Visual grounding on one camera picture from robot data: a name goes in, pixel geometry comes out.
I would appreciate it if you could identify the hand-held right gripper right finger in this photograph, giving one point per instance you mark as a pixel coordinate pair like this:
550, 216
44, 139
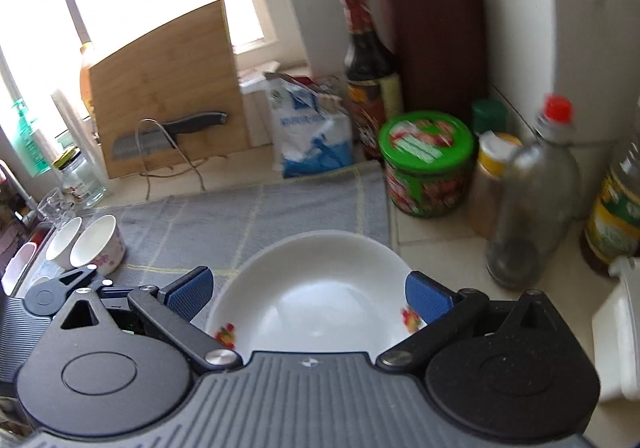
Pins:
427, 298

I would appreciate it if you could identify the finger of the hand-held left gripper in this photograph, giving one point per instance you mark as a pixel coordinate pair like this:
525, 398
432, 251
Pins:
95, 278

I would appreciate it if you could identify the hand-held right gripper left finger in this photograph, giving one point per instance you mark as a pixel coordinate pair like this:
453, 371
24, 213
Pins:
189, 294

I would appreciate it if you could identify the white bowl pink flower print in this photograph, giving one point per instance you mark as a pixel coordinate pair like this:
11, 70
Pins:
100, 248
60, 243

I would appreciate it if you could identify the white plate fruit print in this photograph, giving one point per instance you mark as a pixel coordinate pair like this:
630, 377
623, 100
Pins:
310, 288

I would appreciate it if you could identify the white pink plastic basin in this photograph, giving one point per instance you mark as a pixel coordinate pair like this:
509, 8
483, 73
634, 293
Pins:
17, 268

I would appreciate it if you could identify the clear drinking glass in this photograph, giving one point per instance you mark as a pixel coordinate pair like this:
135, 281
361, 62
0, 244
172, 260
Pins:
55, 208

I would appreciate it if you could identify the grey teal checked towel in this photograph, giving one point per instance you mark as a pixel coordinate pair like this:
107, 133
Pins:
250, 218

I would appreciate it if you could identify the glass jar black lid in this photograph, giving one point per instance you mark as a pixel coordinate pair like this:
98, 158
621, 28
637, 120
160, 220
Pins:
82, 178

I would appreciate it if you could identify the metal faucet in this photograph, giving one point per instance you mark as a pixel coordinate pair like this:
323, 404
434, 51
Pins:
15, 188

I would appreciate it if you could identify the green lid sauce jar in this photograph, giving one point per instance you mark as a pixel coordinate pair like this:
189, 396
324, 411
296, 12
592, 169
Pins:
425, 168

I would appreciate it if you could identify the yellow lid spice jar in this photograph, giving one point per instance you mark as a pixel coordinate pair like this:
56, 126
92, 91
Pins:
487, 178

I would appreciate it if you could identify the clear glass bottle red cap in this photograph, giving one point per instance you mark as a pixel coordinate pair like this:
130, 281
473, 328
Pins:
530, 208

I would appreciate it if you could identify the green dish soap bottle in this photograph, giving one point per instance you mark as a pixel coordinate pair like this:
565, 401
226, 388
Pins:
30, 143

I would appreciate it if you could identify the green lid spice jar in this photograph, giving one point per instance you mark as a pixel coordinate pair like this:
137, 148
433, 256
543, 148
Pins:
490, 115

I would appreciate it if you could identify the white plastic lidded box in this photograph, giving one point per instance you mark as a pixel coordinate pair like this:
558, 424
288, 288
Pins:
620, 338

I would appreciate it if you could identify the white blue salt bag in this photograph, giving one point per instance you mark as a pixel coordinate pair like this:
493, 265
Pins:
310, 138

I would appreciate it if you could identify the orange cooking wine bottle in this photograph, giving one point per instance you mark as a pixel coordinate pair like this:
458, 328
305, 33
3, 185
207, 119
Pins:
86, 78

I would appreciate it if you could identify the oil bottle green yellow label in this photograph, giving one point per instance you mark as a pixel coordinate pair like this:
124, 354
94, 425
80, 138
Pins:
615, 218

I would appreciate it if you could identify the bamboo cutting board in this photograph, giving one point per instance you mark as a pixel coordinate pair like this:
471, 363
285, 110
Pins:
175, 68

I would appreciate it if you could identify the dark red knife block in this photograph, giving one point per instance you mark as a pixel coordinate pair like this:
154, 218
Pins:
435, 58

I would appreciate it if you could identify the dark vinegar bottle red cap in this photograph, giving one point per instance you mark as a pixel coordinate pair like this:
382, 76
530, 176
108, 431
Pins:
367, 58

